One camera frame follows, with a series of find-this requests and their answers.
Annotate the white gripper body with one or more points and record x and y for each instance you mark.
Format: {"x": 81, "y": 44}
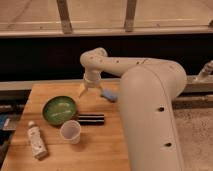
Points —
{"x": 92, "y": 79}

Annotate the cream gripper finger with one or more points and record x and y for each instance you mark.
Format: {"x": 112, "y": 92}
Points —
{"x": 100, "y": 87}
{"x": 82, "y": 89}

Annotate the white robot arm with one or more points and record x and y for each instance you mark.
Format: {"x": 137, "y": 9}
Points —
{"x": 146, "y": 91}

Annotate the green ceramic bowl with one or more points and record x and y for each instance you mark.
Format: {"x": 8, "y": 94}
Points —
{"x": 59, "y": 109}

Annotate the blue cloth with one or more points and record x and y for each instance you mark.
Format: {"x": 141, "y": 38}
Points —
{"x": 109, "y": 95}

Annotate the white patterned bottle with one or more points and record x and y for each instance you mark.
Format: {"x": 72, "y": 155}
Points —
{"x": 38, "y": 147}

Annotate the left wooden post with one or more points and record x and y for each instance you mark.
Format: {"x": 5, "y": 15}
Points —
{"x": 64, "y": 16}

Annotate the wooden post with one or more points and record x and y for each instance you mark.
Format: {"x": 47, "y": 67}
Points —
{"x": 130, "y": 15}
{"x": 64, "y": 16}

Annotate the right wooden post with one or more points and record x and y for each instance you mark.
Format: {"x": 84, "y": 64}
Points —
{"x": 130, "y": 15}

